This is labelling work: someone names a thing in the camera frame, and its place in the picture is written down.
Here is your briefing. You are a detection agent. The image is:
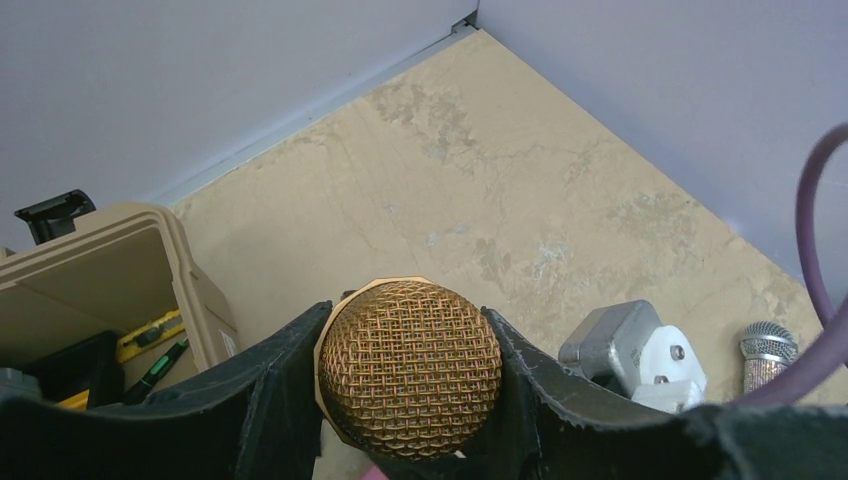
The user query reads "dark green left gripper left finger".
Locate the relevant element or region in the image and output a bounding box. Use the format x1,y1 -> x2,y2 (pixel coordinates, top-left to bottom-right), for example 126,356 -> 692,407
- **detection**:
1,301 -> 332,479

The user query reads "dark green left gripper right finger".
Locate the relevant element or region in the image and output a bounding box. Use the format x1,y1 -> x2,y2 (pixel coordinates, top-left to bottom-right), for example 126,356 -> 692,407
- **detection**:
482,307 -> 848,480

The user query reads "pink microphone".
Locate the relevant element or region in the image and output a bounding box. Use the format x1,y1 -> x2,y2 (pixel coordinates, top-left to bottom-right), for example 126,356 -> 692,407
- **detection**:
361,465 -> 388,480

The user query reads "gold microphone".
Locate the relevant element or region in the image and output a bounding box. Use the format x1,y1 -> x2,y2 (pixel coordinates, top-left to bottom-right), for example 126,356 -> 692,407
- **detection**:
314,277 -> 503,462

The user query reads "silver mesh glitter microphone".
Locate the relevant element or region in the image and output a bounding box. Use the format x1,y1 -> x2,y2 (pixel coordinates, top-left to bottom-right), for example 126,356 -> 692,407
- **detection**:
739,321 -> 799,394

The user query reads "green black pen tool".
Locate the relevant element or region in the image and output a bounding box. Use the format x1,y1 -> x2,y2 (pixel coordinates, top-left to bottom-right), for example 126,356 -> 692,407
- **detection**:
122,338 -> 189,405

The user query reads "yellow black utility knife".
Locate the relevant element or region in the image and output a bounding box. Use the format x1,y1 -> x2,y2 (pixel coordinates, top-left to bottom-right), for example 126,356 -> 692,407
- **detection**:
56,309 -> 187,412

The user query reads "tan plastic hard case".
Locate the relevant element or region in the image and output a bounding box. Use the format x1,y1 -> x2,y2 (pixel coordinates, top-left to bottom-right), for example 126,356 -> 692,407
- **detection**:
1,202 -> 240,405

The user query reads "black case latch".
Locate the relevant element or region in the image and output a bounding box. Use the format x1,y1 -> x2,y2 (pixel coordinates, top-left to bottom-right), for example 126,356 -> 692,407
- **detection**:
14,189 -> 96,245

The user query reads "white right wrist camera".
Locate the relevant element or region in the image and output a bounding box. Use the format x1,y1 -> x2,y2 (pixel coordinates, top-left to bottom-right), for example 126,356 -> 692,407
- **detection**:
558,300 -> 708,414

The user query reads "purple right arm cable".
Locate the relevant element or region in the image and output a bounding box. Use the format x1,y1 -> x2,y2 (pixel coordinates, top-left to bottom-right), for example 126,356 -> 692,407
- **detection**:
728,122 -> 848,409

